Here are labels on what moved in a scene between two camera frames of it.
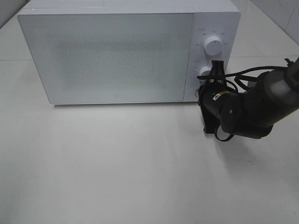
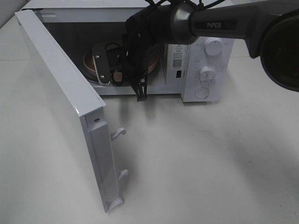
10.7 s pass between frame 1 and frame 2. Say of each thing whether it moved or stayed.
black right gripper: moved
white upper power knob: stayed
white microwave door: moved
